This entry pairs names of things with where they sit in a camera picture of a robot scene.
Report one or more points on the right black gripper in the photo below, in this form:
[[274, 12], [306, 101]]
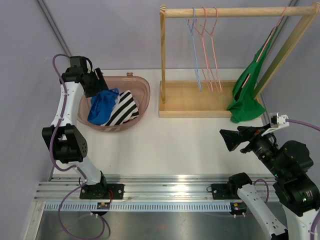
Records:
[[233, 138]]

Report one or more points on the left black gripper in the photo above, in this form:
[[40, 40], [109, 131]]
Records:
[[100, 83]]

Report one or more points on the blue tank top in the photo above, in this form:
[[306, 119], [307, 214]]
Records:
[[102, 105]]

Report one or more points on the black white striped tank top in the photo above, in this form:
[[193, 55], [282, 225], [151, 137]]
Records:
[[125, 110]]

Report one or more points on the pink wire hanger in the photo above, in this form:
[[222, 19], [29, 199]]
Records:
[[201, 29], [211, 34], [256, 64]]

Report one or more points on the blue wire hanger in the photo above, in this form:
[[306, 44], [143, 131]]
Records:
[[190, 31]]

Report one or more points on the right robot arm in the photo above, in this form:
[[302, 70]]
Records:
[[298, 194]]

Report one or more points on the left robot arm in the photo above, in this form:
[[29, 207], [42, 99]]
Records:
[[68, 148]]

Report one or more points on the green tank top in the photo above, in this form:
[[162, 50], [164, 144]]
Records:
[[244, 106]]

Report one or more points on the pink plastic basin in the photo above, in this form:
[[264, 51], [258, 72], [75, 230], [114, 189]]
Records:
[[140, 90]]

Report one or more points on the wooden clothes rack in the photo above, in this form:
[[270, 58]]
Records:
[[181, 99]]

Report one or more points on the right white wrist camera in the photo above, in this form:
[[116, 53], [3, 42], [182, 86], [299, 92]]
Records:
[[277, 122]]

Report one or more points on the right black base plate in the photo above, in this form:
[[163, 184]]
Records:
[[221, 191]]

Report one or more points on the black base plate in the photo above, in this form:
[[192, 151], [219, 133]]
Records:
[[221, 191], [112, 191]]

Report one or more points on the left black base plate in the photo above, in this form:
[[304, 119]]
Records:
[[112, 191]]

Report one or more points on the aluminium mounting rail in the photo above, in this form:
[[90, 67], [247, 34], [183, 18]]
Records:
[[139, 188]]

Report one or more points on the white slotted cable duct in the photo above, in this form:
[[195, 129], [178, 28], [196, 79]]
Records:
[[140, 206]]

